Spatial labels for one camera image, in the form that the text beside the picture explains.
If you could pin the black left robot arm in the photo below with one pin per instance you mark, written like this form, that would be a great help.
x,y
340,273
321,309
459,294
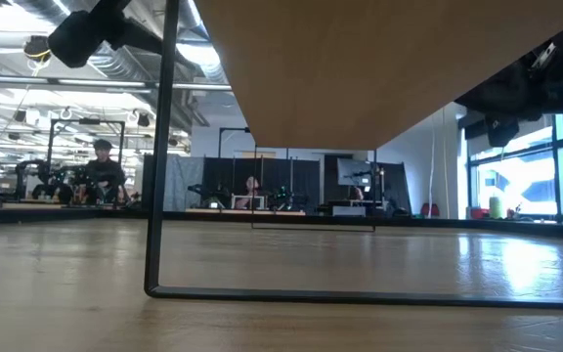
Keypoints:
x,y
113,10

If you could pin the computer monitor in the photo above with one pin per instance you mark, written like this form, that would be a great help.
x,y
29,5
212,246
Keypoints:
x,y
352,172

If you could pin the red seat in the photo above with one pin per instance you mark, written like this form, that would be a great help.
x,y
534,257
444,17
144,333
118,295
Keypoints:
x,y
429,210

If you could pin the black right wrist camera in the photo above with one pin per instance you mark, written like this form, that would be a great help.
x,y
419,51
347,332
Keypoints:
x,y
502,131

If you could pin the black background robot arm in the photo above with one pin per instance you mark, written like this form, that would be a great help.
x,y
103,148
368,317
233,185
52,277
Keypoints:
x,y
30,168

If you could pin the black curtain partition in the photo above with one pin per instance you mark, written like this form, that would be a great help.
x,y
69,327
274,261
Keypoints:
x,y
291,173

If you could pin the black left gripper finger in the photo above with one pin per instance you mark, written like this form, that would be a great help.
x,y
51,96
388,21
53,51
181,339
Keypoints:
x,y
140,44
140,30

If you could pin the wooden riser shelf black legs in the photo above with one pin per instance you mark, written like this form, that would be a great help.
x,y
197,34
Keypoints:
x,y
359,73

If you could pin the grey curtain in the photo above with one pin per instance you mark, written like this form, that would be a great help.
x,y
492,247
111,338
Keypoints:
x,y
184,181

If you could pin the black metal table frame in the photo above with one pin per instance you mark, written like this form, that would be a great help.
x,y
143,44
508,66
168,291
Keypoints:
x,y
506,226

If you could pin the yellow-green bottle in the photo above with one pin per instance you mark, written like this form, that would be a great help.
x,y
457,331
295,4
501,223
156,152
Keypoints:
x,y
496,207

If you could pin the large glass window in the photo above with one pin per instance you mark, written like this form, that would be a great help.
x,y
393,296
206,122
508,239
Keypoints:
x,y
521,181

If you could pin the person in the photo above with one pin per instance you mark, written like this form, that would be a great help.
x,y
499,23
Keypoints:
x,y
251,191
103,176

